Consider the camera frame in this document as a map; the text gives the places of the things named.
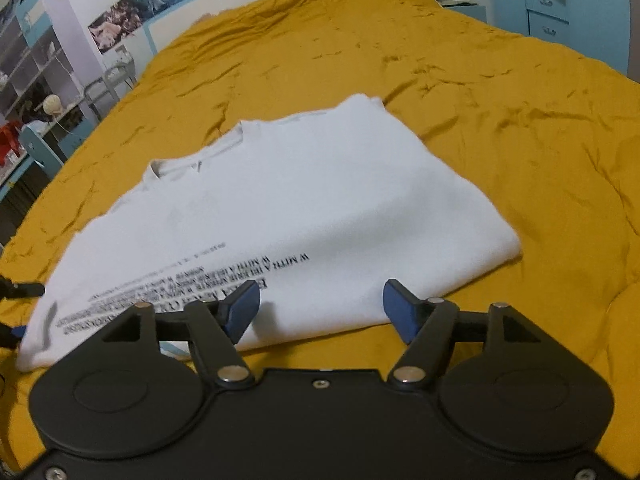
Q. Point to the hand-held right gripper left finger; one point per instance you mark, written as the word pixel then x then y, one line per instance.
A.
pixel 242 310

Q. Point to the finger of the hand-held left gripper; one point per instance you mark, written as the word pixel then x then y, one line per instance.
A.
pixel 25 290
pixel 12 336

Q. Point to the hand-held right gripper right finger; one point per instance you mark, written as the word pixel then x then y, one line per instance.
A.
pixel 400 310

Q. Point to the white printed sweatshirt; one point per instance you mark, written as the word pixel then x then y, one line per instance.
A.
pixel 300 210

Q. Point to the blue chair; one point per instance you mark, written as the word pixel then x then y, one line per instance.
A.
pixel 42 145

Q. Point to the red bag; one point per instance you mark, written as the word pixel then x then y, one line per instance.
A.
pixel 9 140

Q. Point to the round white lamp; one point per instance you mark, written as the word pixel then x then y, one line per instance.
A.
pixel 51 105

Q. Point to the yellow quilted bed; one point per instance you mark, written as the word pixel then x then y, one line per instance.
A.
pixel 450 110

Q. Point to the grey metal cart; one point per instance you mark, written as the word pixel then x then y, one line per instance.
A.
pixel 107 85

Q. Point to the white and blue bookshelf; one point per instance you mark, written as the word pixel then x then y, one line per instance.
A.
pixel 35 50

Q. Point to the blue and white wardrobe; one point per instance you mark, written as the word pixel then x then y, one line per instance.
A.
pixel 590 15

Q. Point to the pink toned wall poster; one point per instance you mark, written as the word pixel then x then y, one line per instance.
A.
pixel 115 25

